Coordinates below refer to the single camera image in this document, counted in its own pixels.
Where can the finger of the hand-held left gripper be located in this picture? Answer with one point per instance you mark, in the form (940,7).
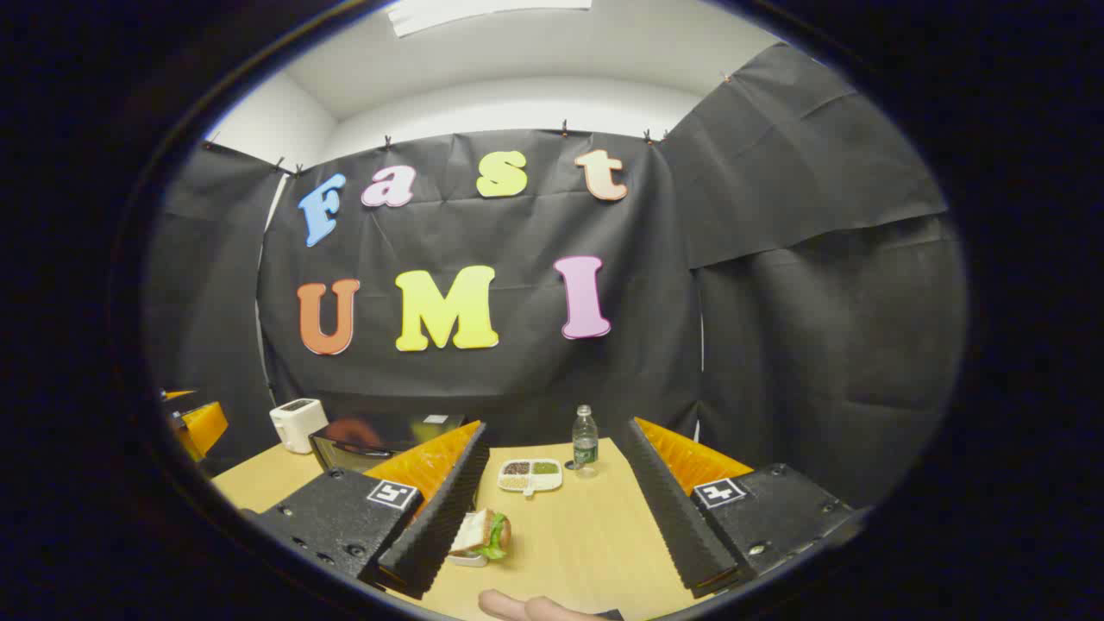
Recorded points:
(204,427)

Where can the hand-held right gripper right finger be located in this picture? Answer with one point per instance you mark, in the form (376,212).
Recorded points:
(668,509)

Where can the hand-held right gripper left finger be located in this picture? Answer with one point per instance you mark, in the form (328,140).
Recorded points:
(435,517)

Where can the lettuce sandwich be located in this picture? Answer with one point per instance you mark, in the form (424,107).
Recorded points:
(485,533)

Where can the black electric oven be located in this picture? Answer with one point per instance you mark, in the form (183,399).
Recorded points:
(354,453)

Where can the white rectangular dish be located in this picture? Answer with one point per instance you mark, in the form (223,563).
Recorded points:
(466,560)

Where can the white toaster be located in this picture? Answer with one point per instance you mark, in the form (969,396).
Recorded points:
(297,424)

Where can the white divided dish with grains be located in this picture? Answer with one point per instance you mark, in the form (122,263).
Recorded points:
(530,474)

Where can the clear plastic water bottle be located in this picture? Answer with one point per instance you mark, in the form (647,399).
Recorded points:
(586,444)

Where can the black backdrop cloth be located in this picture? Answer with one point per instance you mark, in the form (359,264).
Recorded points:
(535,379)

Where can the ceiling light panel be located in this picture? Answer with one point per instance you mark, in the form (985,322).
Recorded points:
(483,12)

